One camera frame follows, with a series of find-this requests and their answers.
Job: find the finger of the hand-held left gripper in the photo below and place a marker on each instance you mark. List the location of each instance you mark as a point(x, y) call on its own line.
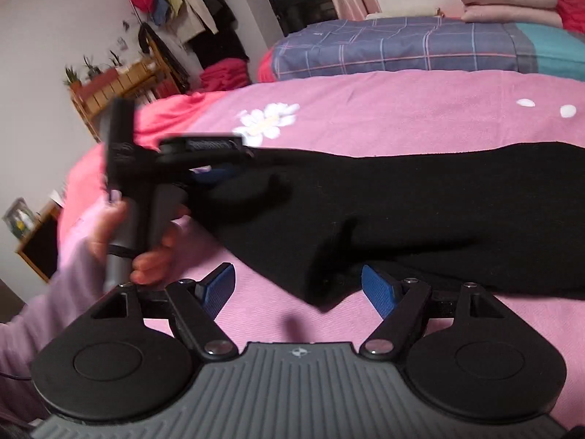
point(215, 174)

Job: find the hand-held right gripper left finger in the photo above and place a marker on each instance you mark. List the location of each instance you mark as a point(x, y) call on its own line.
point(219, 288)

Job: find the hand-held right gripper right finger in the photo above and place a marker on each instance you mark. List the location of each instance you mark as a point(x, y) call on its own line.
point(377, 290)

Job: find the black pants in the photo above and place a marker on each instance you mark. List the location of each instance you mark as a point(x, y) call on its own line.
point(411, 219)

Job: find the person's left forearm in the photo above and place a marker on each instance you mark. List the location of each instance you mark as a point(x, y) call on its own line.
point(45, 320)

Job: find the person's left hand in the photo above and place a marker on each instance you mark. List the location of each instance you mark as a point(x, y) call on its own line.
point(153, 267)

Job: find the wooden shelf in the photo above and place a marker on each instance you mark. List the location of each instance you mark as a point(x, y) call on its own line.
point(119, 87)

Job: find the red cloth pile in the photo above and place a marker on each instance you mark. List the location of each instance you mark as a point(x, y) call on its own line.
point(224, 75)

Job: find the wooden side table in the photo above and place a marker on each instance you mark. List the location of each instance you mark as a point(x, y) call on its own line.
point(41, 247)

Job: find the small potted plant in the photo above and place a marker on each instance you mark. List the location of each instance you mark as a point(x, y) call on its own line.
point(115, 59)
point(72, 75)
point(93, 67)

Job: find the clear jar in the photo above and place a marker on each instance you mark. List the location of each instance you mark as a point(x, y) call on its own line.
point(18, 218)

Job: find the black hanging garment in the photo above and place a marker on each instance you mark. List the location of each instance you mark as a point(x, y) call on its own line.
point(219, 41)

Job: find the black hanging bag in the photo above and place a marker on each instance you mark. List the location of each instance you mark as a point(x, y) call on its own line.
point(147, 36)

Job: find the beige hanging garment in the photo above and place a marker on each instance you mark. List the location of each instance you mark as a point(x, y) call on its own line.
point(194, 9)

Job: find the blue hanging cloth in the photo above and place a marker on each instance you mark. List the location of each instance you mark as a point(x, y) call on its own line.
point(160, 11)

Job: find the pink flowered blanket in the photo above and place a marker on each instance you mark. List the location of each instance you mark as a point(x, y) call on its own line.
point(388, 109)

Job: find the plaid quilt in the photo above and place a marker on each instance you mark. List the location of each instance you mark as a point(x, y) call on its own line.
point(388, 48)

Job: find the red fluffy cloth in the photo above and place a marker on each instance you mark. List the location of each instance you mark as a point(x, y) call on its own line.
point(571, 4)

